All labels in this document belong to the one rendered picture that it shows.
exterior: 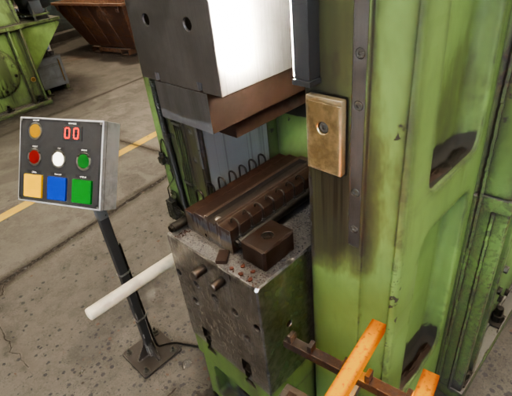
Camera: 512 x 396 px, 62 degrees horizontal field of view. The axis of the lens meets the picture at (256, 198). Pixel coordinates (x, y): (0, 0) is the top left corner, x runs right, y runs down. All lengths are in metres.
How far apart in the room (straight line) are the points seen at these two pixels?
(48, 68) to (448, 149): 5.72
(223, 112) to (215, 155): 0.40
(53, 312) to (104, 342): 0.42
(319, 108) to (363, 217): 0.26
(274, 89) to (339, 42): 0.29
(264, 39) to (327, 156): 0.29
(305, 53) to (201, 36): 0.21
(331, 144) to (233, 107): 0.25
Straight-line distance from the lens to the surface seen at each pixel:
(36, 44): 6.22
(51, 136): 1.52
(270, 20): 0.97
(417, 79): 0.79
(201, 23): 0.88
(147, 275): 1.60
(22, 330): 2.62
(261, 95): 1.05
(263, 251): 1.06
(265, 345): 1.21
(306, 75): 0.86
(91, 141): 1.42
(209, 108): 0.95
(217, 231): 1.16
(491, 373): 2.14
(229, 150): 1.39
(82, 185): 1.43
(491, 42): 1.14
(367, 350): 0.85
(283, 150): 1.56
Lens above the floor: 1.66
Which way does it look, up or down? 33 degrees down
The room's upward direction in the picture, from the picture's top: 7 degrees counter-clockwise
